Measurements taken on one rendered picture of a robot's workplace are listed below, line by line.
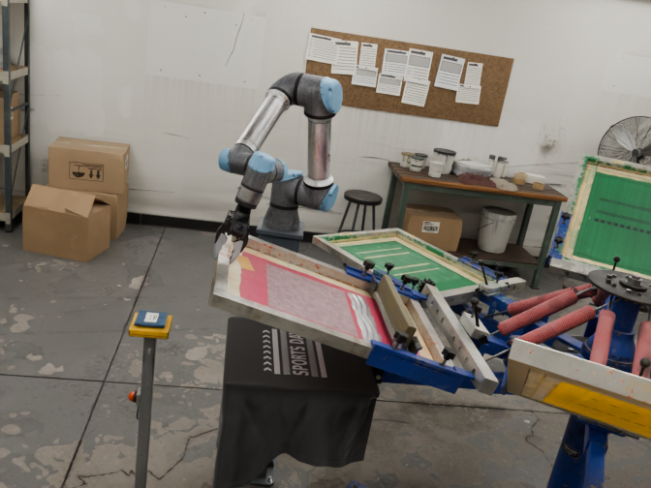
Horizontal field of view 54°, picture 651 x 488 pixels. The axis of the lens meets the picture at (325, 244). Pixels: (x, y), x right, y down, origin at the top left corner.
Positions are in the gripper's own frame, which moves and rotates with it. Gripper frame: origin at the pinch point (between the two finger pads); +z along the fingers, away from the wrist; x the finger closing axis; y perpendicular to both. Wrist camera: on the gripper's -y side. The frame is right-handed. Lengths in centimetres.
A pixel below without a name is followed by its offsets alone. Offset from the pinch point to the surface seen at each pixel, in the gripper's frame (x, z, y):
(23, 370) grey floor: 63, 148, 126
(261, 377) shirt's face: -22.9, 25.7, -17.6
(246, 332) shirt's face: -18.4, 26.9, 10.5
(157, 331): 10.3, 34.6, 5.7
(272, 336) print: -27.2, 24.5, 9.2
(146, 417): 2, 71, 10
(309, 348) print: -39.2, 21.2, 3.0
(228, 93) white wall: 11, 1, 380
